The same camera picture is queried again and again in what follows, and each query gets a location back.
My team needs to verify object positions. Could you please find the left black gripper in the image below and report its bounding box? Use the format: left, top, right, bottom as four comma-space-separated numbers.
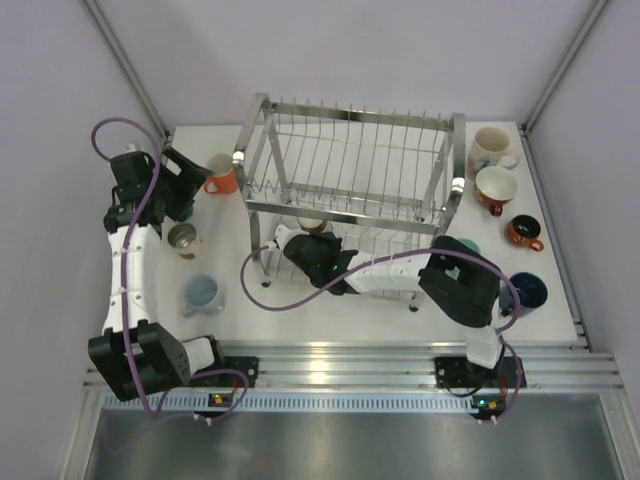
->
146, 147, 212, 220

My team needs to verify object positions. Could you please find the white steel cup wood band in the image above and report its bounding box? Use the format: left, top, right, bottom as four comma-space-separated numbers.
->
297, 217, 332, 233

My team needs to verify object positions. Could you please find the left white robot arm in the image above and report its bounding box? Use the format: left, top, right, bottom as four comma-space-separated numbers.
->
88, 147, 228, 401

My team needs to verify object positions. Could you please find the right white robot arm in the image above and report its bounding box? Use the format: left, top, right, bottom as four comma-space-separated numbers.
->
275, 224, 504, 386

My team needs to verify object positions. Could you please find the stainless steel dish rack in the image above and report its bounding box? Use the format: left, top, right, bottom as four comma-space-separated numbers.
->
232, 93, 467, 286

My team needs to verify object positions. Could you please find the orange mug white interior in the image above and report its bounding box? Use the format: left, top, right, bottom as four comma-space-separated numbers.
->
203, 153, 238, 195

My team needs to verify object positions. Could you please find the dark teal mug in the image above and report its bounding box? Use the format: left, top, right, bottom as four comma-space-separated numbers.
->
177, 206, 194, 222

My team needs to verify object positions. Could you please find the small cream steel tumbler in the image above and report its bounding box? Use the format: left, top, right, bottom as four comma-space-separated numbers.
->
167, 223, 204, 260

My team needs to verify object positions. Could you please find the light blue mug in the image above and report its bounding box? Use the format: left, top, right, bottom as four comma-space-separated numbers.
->
181, 274, 226, 318

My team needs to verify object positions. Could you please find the mint green mug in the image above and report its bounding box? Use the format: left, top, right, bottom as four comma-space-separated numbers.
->
458, 238, 481, 254

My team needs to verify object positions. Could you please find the cream floral mug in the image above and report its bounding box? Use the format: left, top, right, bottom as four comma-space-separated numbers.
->
467, 127, 521, 179

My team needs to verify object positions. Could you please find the orange cup black interior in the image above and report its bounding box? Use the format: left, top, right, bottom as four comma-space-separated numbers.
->
505, 214, 544, 252

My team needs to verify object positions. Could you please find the navy blue mug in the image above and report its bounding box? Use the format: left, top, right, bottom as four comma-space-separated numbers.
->
498, 272, 548, 318

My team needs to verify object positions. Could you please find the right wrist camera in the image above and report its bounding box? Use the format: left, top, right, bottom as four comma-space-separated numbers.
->
266, 224, 304, 251

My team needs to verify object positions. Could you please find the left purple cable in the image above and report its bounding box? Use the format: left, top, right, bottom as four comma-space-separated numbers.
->
91, 117, 251, 421

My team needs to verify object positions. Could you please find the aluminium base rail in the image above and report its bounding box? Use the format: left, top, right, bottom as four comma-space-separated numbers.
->
221, 341, 624, 394

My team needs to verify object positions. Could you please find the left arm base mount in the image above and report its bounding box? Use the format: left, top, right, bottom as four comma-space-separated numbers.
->
214, 356, 260, 388

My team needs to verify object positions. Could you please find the white slotted cable duct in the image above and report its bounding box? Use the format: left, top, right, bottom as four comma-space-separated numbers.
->
102, 392, 501, 414

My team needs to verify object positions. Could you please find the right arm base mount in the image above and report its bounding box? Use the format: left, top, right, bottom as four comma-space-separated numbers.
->
434, 356, 527, 390

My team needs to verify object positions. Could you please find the white cup orange handle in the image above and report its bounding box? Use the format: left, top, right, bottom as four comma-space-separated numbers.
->
474, 166, 518, 217

